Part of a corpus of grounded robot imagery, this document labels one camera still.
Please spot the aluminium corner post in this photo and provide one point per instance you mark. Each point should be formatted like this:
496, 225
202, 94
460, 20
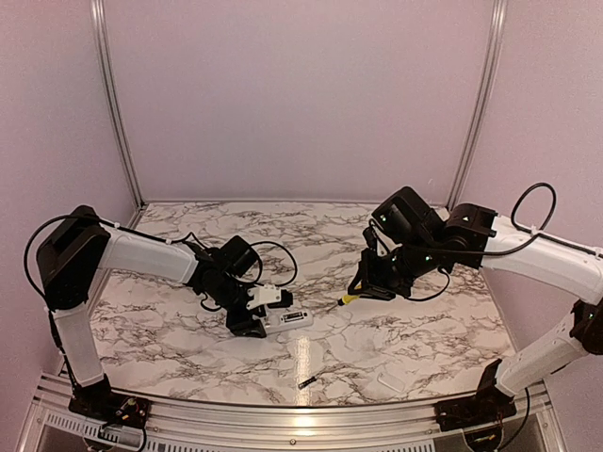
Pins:
485, 88
98, 16

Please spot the white remote control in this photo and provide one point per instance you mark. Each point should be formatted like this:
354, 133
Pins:
277, 323

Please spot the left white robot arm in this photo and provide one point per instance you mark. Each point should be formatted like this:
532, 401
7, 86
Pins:
69, 258

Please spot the yellow handled screwdriver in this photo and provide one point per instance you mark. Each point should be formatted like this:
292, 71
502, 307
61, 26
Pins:
346, 300

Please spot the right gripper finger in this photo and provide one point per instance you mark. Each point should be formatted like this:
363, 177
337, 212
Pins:
356, 286
377, 294

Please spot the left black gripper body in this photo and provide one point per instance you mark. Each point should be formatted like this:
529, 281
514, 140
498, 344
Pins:
225, 293

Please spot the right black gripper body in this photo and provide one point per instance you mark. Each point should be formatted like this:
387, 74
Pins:
415, 260

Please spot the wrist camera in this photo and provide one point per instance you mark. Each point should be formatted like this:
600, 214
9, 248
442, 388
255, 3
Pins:
371, 238
270, 296

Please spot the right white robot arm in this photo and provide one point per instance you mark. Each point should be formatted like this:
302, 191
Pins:
479, 237

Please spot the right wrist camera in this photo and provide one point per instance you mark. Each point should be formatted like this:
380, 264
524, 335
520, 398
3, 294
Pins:
371, 238

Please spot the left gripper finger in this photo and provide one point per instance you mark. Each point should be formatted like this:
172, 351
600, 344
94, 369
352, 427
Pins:
257, 328
239, 325

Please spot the left aluminium corner post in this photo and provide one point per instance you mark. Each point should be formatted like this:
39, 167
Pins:
98, 16

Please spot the white battery compartment cover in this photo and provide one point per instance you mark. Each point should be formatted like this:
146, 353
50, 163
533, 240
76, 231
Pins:
391, 382

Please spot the right aluminium corner post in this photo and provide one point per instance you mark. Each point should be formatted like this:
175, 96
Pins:
485, 88

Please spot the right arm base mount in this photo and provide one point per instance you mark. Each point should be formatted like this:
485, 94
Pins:
488, 404

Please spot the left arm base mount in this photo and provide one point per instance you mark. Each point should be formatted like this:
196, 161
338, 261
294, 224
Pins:
99, 401

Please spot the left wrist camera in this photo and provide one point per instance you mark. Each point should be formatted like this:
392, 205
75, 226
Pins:
270, 296

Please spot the front aluminium rail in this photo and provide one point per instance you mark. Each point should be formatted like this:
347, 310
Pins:
189, 425

